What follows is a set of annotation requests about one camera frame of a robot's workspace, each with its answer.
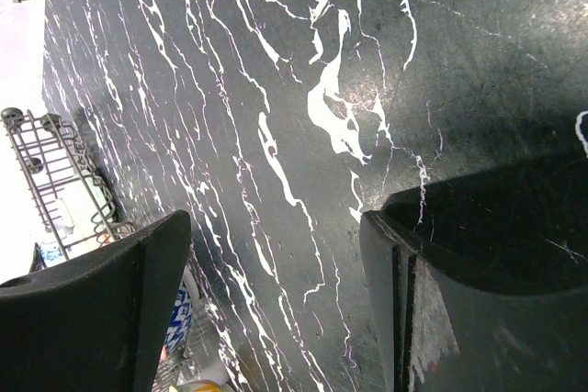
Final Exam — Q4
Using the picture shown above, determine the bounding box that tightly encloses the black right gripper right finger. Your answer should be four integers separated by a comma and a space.
359, 211, 587, 391

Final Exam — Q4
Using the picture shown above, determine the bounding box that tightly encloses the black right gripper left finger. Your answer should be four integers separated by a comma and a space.
1, 210, 191, 391

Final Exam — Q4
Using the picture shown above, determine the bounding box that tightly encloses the red geometric patterned bowl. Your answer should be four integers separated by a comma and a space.
160, 266, 200, 361

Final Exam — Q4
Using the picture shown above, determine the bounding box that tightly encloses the blue patterned bowl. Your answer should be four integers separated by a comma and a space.
38, 231, 66, 267

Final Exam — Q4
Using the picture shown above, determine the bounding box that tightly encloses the pale green ceramic bowl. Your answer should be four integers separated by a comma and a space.
63, 175, 115, 226

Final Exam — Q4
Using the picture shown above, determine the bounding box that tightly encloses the grey wire dish rack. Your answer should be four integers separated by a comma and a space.
1, 107, 134, 267

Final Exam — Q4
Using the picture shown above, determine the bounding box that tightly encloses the orange leaf patterned bowl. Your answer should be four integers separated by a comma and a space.
56, 197, 112, 254

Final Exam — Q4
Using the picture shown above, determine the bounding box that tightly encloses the yellow star patterned bowl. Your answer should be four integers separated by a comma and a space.
168, 380, 222, 392

